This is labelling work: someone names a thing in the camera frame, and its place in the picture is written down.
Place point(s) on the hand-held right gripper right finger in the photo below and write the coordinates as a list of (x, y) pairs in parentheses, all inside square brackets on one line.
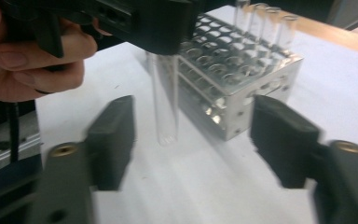
[(286, 140)]

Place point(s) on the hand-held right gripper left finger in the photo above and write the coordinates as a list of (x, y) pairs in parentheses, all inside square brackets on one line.
[(115, 140)]

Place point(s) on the clear glass test tube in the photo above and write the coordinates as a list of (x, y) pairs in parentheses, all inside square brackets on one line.
[(166, 102), (258, 21), (272, 26), (241, 14), (286, 31)]

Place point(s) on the silver metal test tube rack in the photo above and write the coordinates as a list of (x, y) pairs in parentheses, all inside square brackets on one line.
[(239, 93)]

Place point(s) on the white table sheet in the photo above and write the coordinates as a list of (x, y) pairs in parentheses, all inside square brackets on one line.
[(199, 186)]

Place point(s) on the wooden table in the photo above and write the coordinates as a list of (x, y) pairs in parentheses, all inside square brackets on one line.
[(338, 39)]

